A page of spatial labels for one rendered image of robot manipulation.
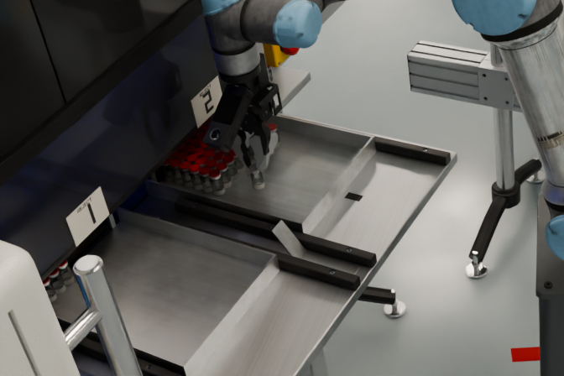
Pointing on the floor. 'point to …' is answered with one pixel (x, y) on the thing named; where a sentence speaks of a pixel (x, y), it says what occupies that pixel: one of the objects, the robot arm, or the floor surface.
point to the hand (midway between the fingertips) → (253, 166)
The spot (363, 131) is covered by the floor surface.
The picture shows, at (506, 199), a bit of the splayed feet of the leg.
